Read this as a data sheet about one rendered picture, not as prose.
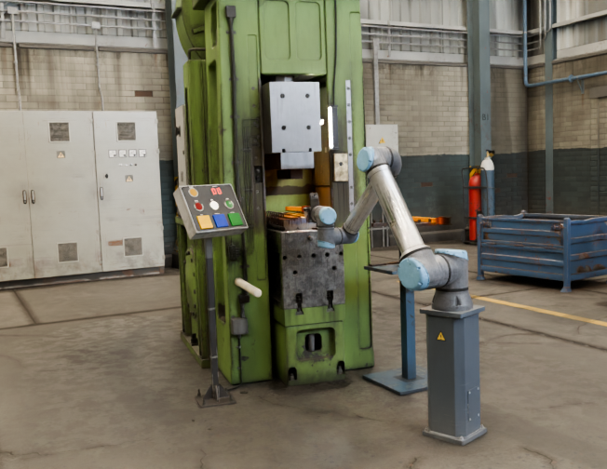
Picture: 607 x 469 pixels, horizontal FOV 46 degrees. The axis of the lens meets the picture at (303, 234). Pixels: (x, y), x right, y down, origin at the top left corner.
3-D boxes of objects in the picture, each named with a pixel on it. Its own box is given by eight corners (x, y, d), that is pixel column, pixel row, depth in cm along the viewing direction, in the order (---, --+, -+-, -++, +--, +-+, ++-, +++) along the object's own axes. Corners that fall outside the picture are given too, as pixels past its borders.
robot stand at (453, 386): (487, 431, 332) (485, 305, 327) (463, 446, 317) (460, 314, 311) (446, 422, 348) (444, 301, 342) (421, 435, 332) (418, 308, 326)
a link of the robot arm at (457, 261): (476, 286, 324) (475, 247, 322) (449, 290, 314) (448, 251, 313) (451, 282, 336) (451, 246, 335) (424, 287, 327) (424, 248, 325)
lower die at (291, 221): (316, 229, 414) (316, 214, 413) (283, 231, 408) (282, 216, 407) (294, 224, 454) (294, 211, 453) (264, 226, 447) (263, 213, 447)
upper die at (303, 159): (314, 167, 411) (313, 152, 410) (280, 168, 404) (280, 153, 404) (292, 168, 450) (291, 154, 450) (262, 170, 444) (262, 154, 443)
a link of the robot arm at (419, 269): (453, 278, 311) (390, 139, 339) (424, 283, 302) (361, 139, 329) (433, 293, 323) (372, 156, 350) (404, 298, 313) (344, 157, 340)
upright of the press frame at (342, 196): (375, 367, 448) (364, -5, 427) (336, 372, 440) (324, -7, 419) (349, 351, 489) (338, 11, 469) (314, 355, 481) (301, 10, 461)
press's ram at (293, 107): (335, 151, 414) (332, 82, 410) (272, 153, 402) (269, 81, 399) (312, 154, 454) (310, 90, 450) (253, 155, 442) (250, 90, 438)
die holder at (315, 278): (345, 303, 416) (343, 228, 412) (283, 309, 405) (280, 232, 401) (315, 289, 469) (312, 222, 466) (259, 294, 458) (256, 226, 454)
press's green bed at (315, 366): (347, 381, 421) (344, 303, 417) (287, 389, 409) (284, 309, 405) (316, 358, 473) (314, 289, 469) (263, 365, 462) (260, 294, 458)
